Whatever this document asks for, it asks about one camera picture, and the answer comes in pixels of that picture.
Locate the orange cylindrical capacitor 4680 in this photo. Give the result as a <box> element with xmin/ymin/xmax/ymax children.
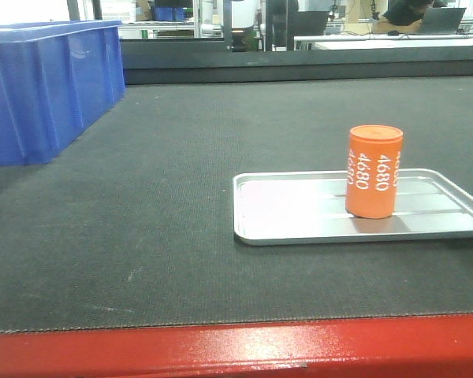
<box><xmin>345</xmin><ymin>124</ymin><xmax>404</xmax><ymax>219</ymax></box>

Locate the black conveyor belt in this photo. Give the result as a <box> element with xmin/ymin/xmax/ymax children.
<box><xmin>0</xmin><ymin>76</ymin><xmax>473</xmax><ymax>332</ymax></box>

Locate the blue plastic bin on conveyor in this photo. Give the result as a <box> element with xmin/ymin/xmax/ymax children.
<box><xmin>0</xmin><ymin>20</ymin><xmax>125</xmax><ymax>166</ymax></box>

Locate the silver metal tray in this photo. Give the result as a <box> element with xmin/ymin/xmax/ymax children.
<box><xmin>233</xmin><ymin>169</ymin><xmax>473</xmax><ymax>246</ymax></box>

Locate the white desk background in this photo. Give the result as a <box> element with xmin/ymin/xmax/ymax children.
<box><xmin>294</xmin><ymin>34</ymin><xmax>473</xmax><ymax>50</ymax></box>

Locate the person at laptop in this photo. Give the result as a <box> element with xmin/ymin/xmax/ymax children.
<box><xmin>372</xmin><ymin>0</ymin><xmax>434</xmax><ymax>34</ymax></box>

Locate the grey laptop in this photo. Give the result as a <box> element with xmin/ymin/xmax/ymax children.
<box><xmin>412</xmin><ymin>7</ymin><xmax>466</xmax><ymax>35</ymax></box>

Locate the red conveyor frame edge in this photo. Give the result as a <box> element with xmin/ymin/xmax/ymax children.
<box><xmin>0</xmin><ymin>314</ymin><xmax>473</xmax><ymax>377</ymax></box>

